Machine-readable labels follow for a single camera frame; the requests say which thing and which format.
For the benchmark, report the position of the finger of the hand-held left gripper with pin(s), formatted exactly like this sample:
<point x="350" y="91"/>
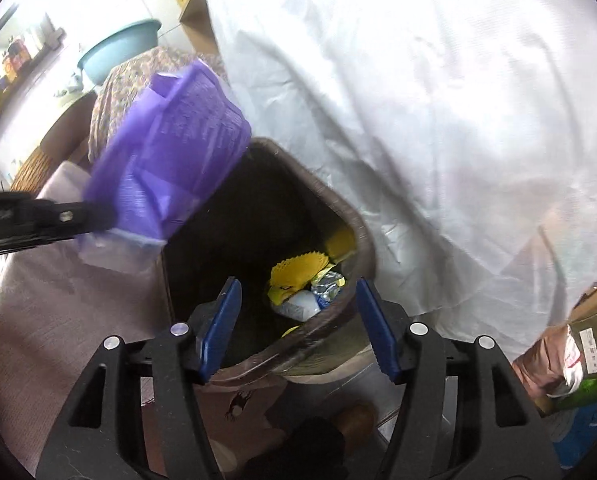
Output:
<point x="28" y="216"/>

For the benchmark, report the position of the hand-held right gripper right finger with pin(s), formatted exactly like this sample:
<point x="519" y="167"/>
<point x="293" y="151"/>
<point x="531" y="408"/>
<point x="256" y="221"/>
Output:
<point x="378" y="330"/>

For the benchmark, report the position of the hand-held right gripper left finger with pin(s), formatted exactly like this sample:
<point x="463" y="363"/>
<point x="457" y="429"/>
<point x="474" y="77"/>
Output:
<point x="223" y="330"/>

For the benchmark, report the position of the silver foil wrapper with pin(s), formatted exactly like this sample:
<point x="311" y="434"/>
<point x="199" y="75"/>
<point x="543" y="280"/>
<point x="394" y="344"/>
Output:
<point x="328" y="287"/>

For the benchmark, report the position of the orange bottle with white cap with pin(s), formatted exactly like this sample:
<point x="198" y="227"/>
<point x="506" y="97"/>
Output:
<point x="298" y="306"/>

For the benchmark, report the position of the yellow foam fruit net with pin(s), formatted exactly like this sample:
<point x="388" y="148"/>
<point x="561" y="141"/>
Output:
<point x="298" y="270"/>

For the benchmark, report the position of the brown trash bin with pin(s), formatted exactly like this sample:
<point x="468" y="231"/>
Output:
<point x="258" y="220"/>

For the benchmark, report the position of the purple plastic bag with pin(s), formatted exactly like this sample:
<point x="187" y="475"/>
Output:
<point x="178" y="150"/>

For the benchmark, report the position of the wicker basin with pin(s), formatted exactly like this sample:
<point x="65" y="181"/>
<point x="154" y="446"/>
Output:
<point x="33" y="170"/>

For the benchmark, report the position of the floral cloth cover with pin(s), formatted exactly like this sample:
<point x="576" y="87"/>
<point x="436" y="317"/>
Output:
<point x="128" y="87"/>

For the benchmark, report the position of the light blue plastic basin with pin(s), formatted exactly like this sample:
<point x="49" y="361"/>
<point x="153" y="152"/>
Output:
<point x="118" y="52"/>

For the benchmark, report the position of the cardboard box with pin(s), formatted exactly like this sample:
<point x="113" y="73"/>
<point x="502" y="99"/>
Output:
<point x="595" y="330"/>

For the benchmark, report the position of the white plastic sheet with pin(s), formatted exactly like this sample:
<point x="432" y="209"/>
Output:
<point x="428" y="110"/>

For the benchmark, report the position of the wooden shelf cabinet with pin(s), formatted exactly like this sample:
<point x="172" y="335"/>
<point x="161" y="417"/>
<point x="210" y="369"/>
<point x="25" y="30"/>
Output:
<point x="198" y="25"/>

